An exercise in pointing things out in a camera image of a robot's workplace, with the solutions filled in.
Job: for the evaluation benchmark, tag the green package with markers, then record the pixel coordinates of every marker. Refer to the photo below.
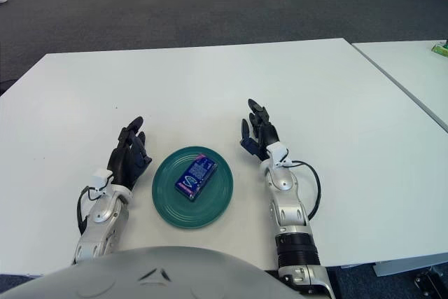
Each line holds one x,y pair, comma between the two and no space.
440,48

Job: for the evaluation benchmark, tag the blue gum box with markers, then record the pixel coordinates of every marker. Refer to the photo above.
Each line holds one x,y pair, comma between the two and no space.
196,178

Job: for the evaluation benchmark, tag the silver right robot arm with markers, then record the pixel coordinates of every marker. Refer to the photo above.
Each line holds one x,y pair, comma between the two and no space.
290,215

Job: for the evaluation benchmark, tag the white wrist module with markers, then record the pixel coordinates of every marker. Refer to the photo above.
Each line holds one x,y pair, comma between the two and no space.
102,177
278,152

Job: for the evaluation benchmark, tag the grey robot torso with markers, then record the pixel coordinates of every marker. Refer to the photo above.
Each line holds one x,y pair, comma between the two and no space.
147,278

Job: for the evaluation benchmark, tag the green round plate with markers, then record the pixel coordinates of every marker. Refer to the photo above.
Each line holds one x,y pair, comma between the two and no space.
168,194

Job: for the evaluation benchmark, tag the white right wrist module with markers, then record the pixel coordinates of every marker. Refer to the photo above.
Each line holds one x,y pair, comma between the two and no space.
278,152

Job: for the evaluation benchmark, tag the white table frame beam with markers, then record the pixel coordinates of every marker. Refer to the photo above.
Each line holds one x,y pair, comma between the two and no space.
402,270

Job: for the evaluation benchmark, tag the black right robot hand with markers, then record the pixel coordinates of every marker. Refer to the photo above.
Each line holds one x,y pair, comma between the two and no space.
266,136

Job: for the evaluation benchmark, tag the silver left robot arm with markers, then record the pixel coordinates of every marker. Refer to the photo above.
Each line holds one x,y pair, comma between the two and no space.
99,218

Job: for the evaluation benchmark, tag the black stand foot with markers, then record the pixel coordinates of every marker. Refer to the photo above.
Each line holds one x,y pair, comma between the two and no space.
432,285

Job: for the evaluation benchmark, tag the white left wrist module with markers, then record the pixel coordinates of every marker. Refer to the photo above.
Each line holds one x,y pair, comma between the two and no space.
102,177

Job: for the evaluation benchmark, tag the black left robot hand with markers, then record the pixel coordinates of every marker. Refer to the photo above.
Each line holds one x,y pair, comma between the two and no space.
122,166

